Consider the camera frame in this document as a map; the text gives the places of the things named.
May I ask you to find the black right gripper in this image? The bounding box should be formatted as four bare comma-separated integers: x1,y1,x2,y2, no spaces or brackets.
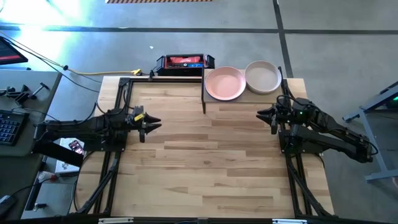
256,98,313,135

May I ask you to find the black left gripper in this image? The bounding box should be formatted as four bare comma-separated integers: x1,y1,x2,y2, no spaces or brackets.
124,105,162,143

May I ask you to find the beige grey plate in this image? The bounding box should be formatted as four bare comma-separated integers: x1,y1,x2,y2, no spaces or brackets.
244,60,282,95

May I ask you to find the pink plate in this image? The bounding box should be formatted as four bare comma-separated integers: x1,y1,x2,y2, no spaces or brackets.
204,66,247,101

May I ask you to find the wooden shelf with black legs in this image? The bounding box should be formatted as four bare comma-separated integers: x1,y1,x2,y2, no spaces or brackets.
201,65,289,114

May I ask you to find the red and black radio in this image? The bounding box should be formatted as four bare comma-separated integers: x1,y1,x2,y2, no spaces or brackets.
155,54,215,77

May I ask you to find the smartphone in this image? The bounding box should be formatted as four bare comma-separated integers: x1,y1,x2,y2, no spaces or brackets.
68,139,85,156

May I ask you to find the white box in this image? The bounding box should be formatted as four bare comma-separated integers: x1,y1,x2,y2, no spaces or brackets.
55,136,85,174

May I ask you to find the black diagonal bar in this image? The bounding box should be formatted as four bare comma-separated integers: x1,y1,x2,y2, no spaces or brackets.
32,139,84,168

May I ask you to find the red and white tool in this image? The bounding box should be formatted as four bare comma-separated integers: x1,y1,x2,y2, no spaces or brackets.
37,170,60,184

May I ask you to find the grey metal stand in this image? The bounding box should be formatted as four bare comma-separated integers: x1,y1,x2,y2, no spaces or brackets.
341,81,398,183

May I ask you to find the black device with green light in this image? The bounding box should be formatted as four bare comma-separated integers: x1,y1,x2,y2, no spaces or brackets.
384,90,398,110

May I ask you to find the black desk clamp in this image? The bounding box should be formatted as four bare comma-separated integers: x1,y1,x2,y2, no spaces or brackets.
0,82,50,105

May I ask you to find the black keyboard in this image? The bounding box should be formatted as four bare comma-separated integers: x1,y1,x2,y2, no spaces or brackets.
0,109,30,147

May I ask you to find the grey side desk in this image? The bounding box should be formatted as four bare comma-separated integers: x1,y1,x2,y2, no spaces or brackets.
0,68,63,158

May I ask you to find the black computer monitor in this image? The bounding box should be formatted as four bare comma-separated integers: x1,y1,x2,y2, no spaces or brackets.
0,35,29,66

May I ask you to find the black aluminium table frame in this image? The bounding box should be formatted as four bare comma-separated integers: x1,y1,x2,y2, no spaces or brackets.
70,74,336,224

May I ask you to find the yellow power cable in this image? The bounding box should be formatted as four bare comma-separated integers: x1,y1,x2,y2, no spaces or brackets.
66,67,142,77

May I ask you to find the black floor cable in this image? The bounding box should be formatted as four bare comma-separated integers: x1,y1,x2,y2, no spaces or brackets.
0,30,100,93

